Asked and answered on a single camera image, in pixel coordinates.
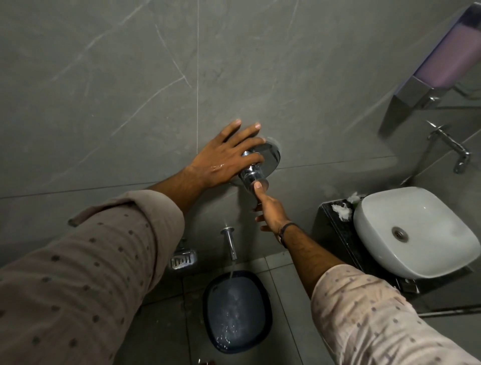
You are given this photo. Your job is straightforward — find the person's right hand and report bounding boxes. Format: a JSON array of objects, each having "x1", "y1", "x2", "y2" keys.
[{"x1": 254, "y1": 181, "x2": 292, "y2": 234}]

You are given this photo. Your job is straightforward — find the person's left hand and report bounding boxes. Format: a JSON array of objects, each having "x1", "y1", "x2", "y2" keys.
[{"x1": 187, "y1": 119, "x2": 267, "y2": 189}]

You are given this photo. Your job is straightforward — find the chrome wall valve handle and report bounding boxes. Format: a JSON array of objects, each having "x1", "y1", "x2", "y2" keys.
[{"x1": 238, "y1": 142, "x2": 282, "y2": 193}]

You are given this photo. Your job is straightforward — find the person's right forearm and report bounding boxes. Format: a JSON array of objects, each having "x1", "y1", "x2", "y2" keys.
[{"x1": 283, "y1": 225, "x2": 481, "y2": 365}]

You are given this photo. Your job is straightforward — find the person's left forearm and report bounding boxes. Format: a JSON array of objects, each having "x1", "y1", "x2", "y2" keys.
[{"x1": 0, "y1": 167, "x2": 206, "y2": 365}]

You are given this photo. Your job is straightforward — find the black wristband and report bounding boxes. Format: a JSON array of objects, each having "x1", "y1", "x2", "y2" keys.
[{"x1": 277, "y1": 222, "x2": 298, "y2": 249}]

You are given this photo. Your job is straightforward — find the black stone counter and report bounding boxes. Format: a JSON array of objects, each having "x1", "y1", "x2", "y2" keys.
[{"x1": 313, "y1": 199, "x2": 475, "y2": 296}]

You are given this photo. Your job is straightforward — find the blue plastic bucket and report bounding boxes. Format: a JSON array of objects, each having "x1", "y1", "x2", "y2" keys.
[{"x1": 202, "y1": 270, "x2": 273, "y2": 355}]

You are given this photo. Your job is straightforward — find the white ceramic wash basin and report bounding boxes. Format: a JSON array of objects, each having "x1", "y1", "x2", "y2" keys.
[{"x1": 353, "y1": 187, "x2": 481, "y2": 280}]

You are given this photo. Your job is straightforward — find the chrome basin tap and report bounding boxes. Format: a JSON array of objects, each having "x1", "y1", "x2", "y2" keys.
[{"x1": 426, "y1": 120, "x2": 472, "y2": 174}]

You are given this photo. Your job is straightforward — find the chrome wall spout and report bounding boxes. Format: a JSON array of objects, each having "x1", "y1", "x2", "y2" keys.
[{"x1": 220, "y1": 226, "x2": 238, "y2": 262}]

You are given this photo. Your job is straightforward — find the chrome wire soap dish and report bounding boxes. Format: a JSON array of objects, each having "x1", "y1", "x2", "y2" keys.
[{"x1": 168, "y1": 240, "x2": 198, "y2": 271}]

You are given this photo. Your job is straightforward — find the wall soap dispenser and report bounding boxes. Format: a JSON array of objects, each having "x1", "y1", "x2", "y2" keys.
[{"x1": 392, "y1": 3, "x2": 481, "y2": 110}]

